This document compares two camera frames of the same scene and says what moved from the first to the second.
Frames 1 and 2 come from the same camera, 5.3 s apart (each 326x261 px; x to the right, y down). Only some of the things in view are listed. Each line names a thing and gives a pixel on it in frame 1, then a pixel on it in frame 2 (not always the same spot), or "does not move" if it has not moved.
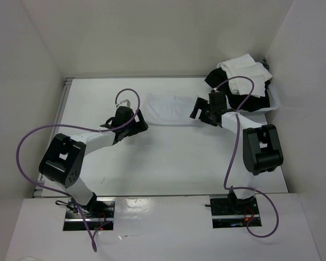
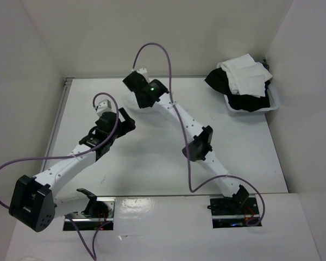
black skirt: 218,79 does not move
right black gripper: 202,104 -> 142,106
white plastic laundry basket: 274,101 does not move
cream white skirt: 246,76 does not move
